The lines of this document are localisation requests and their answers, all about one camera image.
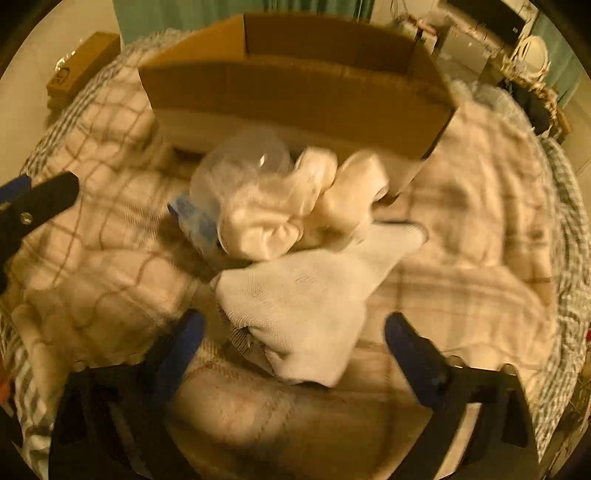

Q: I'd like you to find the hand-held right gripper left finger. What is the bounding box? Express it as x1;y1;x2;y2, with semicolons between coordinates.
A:
48;309;206;480

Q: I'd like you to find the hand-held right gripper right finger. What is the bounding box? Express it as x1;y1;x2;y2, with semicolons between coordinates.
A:
385;312;541;480

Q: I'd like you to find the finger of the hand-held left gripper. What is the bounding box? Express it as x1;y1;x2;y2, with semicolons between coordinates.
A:
0;172;80;296

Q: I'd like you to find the white cloth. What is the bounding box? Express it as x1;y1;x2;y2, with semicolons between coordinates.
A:
211;220;429;387

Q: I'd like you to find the bagged white socks bundle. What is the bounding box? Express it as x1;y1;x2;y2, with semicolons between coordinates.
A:
217;147;391;260

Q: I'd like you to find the plaid blanket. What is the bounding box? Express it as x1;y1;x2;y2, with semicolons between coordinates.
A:
0;32;591;480

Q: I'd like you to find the blue patterned packet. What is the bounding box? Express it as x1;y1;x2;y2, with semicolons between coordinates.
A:
167;194;222;259

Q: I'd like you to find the brown cardboard box with label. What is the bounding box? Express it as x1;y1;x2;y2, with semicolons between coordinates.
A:
45;31;122;112

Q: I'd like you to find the clear plastic bag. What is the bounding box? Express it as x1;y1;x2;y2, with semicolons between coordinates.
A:
190;129;293;217

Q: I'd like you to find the green curtain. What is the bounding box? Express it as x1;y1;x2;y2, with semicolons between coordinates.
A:
113;0;375;44

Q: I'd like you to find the white round fan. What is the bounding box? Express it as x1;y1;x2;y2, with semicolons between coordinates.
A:
512;34;551;77

